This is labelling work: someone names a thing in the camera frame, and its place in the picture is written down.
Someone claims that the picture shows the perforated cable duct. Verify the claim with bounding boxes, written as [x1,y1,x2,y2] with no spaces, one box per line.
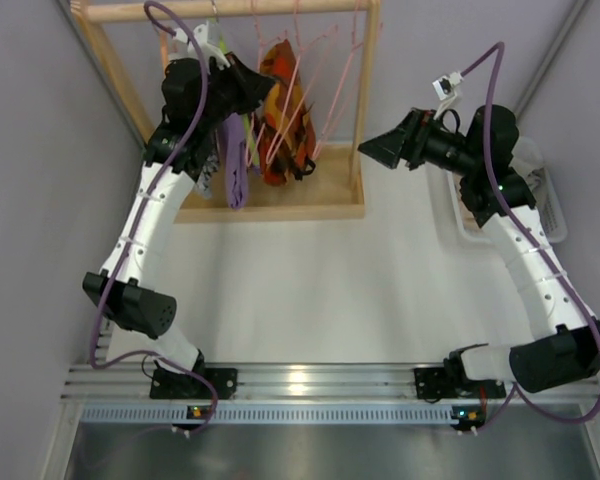
[81,403,484,426]

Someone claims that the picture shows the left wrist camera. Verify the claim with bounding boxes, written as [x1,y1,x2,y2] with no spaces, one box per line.
[167,21,230,70]

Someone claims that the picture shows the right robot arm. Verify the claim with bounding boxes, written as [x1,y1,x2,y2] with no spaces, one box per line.
[358,105,600,393]

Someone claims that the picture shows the orange camouflage trousers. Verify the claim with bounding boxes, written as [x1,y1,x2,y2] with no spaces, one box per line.
[255,38,317,188]

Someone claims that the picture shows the aluminium mounting rail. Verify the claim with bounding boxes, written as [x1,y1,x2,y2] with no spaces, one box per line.
[63,360,600,401]

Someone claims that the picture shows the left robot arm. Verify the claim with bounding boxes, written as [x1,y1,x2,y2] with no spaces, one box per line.
[82,55,276,399]

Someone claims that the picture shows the purple trousers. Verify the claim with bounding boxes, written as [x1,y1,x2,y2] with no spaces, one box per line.
[220,114,249,210]

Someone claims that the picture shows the white plastic basket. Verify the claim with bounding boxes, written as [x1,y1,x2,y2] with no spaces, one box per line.
[444,136,568,246]

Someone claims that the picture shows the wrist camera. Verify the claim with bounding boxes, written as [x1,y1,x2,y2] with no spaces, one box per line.
[167,21,230,70]
[432,71,464,120]

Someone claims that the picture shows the beige garment in basket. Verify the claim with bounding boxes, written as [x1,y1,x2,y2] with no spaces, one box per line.
[512,153,545,192]

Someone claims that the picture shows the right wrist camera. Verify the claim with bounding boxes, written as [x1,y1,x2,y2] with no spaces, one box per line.
[432,71,464,120]

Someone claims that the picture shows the orange hanger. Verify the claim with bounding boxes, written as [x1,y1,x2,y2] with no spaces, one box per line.
[149,18,181,70]

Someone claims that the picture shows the wooden clothes rack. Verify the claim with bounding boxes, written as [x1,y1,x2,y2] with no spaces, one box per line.
[69,0,381,224]

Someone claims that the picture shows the newspaper print trousers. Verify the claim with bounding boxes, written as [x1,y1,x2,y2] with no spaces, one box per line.
[194,147,220,199]

